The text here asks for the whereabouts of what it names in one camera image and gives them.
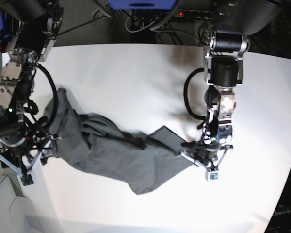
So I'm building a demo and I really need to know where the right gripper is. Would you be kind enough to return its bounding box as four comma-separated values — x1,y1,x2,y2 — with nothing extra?
2,138,34,167

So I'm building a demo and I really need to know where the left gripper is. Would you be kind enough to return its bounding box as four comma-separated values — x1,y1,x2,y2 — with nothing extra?
194,143,222,163

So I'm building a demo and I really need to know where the dark grey t-shirt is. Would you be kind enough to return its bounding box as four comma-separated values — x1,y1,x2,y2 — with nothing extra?
49,88,192,195

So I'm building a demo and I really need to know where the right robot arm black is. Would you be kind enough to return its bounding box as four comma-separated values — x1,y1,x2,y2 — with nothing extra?
0,0,64,171

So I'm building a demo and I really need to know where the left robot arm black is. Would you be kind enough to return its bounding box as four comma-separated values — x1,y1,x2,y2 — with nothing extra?
192,0,291,164

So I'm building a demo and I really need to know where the grey bin at left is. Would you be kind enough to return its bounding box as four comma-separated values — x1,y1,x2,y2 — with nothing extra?
0,176,44,233

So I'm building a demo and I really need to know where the blue box overhead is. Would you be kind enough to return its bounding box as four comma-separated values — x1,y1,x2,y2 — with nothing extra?
108,0,176,10

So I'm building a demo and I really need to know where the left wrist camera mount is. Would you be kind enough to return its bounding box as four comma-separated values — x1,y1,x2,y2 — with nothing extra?
179,145,233,181

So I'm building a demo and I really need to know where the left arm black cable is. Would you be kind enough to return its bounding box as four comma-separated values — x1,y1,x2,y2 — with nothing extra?
183,67,209,122

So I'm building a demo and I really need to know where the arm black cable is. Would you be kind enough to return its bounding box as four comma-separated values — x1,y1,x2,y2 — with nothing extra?
183,67,209,122
26,62,59,132

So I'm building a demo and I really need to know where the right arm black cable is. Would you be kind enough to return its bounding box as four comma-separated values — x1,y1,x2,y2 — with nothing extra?
26,62,59,132

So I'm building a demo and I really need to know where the white cable loop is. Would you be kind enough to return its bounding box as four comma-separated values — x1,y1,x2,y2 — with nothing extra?
125,14,158,33

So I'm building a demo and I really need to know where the black power strip red switch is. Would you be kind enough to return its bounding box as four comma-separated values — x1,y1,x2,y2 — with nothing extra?
173,9,213,20

